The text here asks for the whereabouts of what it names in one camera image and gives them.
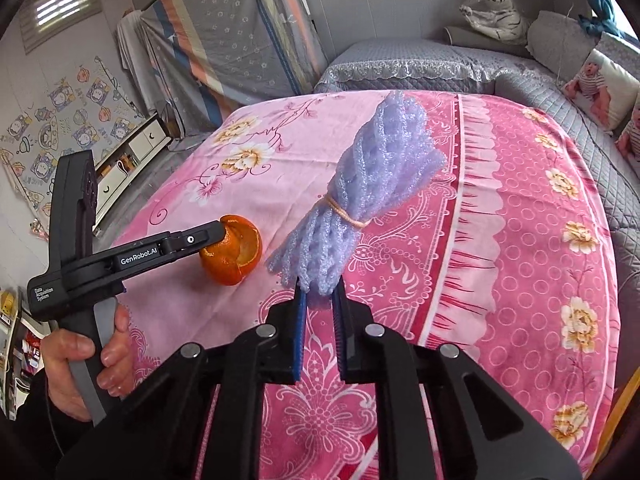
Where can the window blind vent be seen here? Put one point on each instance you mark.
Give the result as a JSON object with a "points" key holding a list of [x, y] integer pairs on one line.
{"points": [[41, 20]]}

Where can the baby print pillow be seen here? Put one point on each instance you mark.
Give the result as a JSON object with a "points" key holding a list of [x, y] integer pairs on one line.
{"points": [[603, 90], [628, 143]]}

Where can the blue curtain left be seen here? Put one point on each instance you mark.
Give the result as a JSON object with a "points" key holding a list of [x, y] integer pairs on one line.
{"points": [[602, 19]]}

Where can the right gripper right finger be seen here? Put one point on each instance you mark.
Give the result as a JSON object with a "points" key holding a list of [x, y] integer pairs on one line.
{"points": [[439, 414]]}

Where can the striped grey cloth cover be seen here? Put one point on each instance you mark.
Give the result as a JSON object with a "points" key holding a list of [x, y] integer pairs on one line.
{"points": [[211, 57]]}

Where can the left hand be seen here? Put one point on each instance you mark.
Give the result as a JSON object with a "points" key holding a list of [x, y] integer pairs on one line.
{"points": [[62, 347]]}

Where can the small purple foam net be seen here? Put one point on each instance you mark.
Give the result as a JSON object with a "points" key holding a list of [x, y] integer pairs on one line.
{"points": [[392, 157]]}

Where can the white tiger plush toy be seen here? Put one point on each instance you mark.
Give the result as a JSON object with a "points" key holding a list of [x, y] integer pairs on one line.
{"points": [[497, 19]]}

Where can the baby print pillow near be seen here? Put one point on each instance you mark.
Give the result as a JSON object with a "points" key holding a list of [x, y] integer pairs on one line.
{"points": [[628, 143]]}

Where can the grey rolled cushion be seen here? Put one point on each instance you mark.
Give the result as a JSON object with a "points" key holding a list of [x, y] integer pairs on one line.
{"points": [[466, 37]]}

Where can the grey quilted sofa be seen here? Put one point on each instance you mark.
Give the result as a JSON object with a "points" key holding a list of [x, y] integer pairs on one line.
{"points": [[558, 46]]}

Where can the white low cabinet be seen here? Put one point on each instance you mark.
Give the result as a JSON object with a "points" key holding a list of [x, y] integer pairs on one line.
{"points": [[117, 171]]}

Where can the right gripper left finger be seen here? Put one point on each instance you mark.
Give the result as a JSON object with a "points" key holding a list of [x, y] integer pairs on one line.
{"points": [[199, 415]]}

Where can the white hanging cloth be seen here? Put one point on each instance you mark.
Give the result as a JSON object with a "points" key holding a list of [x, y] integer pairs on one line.
{"points": [[136, 61]]}

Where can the pink floral table cloth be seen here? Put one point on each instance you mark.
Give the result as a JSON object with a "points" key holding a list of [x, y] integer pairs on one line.
{"points": [[506, 253]]}

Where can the yellow rimmed trash bin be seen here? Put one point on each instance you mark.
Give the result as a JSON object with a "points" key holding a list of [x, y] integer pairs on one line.
{"points": [[623, 398]]}

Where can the cartoon wall poster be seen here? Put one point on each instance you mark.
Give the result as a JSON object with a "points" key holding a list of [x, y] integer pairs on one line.
{"points": [[86, 109]]}

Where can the baby print pillow far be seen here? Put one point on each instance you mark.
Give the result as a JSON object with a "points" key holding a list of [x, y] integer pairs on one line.
{"points": [[603, 90]]}

